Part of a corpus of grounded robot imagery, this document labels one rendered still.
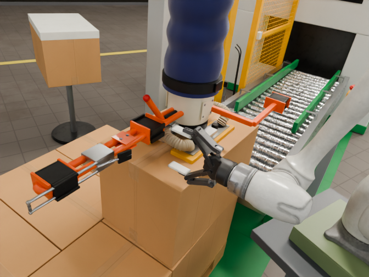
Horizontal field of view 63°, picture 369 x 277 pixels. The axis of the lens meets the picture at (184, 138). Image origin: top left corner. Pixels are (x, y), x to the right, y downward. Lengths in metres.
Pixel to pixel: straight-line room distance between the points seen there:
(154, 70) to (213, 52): 1.64
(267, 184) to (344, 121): 0.24
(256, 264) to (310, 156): 1.24
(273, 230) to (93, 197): 0.84
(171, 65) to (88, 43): 1.43
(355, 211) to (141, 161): 0.71
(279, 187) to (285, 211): 0.06
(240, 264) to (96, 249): 1.00
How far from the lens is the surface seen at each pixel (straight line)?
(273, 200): 0.78
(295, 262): 1.15
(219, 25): 1.03
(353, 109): 0.79
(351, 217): 1.12
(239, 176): 0.81
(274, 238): 1.18
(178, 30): 1.03
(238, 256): 2.05
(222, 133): 1.26
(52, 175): 0.81
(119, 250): 1.32
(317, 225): 1.20
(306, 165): 0.92
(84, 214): 1.46
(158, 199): 1.06
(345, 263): 1.13
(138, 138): 0.95
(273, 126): 2.34
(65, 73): 2.46
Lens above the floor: 1.60
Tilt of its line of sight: 32 degrees down
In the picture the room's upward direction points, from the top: 7 degrees clockwise
